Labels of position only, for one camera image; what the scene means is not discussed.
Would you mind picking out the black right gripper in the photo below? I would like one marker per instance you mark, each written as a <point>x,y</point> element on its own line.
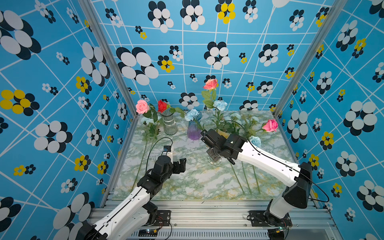
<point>214,157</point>

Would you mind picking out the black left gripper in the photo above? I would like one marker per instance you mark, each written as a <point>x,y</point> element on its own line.
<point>178,169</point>

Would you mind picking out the purple blue glass vase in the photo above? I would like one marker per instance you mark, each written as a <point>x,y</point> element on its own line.
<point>194,132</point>

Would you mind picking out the white blue flower bunch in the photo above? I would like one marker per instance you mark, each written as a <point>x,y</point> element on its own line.
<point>246,177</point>

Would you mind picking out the clear ribbed glass vase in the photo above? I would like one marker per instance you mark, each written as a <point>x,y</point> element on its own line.
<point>169,123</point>

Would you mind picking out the pink and blue flower bunch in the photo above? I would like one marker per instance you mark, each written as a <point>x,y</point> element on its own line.
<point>247,125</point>

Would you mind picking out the red rose stem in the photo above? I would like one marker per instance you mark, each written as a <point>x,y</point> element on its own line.
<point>166,109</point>

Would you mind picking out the pink rose stem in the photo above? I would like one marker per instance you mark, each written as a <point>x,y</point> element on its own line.
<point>147,110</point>

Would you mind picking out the yellow fluted glass vase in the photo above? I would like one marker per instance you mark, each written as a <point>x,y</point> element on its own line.
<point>215,140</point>

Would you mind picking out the white blue flower stem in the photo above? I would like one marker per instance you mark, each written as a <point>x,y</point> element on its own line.
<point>237,183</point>

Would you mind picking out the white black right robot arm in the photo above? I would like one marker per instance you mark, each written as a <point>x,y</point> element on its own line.
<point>297,178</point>

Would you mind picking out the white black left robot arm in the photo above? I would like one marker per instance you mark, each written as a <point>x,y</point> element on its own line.
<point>136,210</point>

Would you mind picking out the small green circuit board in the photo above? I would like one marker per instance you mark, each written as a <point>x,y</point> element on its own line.
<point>148,233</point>

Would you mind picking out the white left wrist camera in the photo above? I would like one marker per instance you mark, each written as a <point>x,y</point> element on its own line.
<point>168,151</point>

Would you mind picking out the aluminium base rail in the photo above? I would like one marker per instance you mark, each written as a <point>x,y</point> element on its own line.
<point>213,214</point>

